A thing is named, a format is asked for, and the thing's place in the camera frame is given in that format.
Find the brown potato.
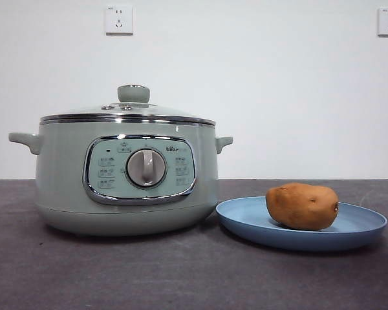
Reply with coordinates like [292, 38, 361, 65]
[265, 182, 340, 232]

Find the pale green electric steamer pot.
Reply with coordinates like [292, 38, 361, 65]
[8, 118, 233, 238]

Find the blue round plate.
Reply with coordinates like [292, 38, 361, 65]
[215, 196, 388, 253]

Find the glass lid with green knob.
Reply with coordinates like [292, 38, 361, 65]
[39, 84, 216, 125]

